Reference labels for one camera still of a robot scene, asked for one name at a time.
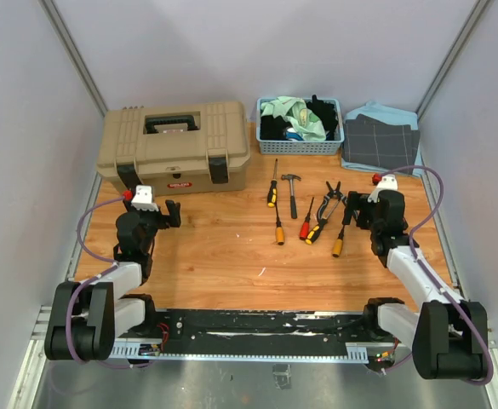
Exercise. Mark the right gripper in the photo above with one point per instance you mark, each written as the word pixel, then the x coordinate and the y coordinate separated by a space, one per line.
pixel 357 202

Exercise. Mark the black grey handled pliers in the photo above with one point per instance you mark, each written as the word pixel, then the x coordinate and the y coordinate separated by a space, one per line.
pixel 334 193

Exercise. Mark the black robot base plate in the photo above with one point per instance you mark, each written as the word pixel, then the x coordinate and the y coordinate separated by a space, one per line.
pixel 204 334

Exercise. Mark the black yellow long screwdriver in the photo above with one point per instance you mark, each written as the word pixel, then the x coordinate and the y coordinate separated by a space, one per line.
pixel 272 194

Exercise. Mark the red handled screwdriver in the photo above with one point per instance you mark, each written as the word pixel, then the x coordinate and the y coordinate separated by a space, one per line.
pixel 305 227

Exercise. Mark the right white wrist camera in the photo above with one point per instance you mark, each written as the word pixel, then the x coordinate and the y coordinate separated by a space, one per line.
pixel 382 182

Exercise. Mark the orange handled screwdriver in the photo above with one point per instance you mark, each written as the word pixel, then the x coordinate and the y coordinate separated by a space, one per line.
pixel 338 245
pixel 279 232

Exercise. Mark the black handled claw hammer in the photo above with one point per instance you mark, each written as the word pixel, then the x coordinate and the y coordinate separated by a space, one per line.
pixel 291 178

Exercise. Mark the orange handled screwdriver left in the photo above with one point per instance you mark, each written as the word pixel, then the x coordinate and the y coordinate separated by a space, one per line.
pixel 279 232

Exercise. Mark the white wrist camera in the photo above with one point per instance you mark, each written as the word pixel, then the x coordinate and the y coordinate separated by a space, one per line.
pixel 382 182
pixel 143 199

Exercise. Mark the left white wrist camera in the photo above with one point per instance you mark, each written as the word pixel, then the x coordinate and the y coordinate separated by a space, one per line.
pixel 143 199

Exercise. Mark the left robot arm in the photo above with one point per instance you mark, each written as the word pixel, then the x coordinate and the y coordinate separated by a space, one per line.
pixel 88 316

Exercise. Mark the blue plastic basket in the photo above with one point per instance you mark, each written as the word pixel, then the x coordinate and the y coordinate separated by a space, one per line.
pixel 301 147

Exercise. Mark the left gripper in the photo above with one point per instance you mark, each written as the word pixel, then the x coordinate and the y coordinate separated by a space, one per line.
pixel 166 221

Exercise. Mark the tan plastic tool box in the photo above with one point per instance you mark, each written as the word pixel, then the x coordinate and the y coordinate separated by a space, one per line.
pixel 185 149

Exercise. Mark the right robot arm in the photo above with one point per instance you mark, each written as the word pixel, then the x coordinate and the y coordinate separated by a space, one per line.
pixel 448 335

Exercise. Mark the orange handled screwdriver right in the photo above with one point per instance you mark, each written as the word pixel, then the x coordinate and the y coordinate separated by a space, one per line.
pixel 338 245

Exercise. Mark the black cloth in basket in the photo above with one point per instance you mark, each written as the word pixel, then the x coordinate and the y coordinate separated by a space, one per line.
pixel 326 111

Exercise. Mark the green patterned cloth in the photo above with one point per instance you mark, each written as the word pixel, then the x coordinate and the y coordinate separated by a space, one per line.
pixel 290 113

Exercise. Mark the grey checked folded cloth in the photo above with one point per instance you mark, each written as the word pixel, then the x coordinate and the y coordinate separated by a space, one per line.
pixel 372 143

